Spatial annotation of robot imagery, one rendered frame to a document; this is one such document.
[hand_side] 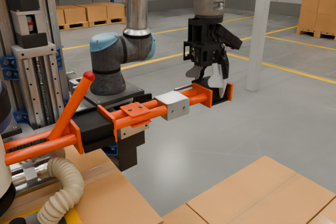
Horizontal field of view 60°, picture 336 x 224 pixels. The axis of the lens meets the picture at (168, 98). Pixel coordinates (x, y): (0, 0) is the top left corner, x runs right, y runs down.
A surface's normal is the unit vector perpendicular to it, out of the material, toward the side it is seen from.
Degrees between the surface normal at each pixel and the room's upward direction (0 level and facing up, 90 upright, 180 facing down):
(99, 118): 0
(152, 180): 0
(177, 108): 90
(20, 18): 90
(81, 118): 0
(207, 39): 89
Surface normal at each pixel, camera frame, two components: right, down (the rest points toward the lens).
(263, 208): 0.00, -0.91
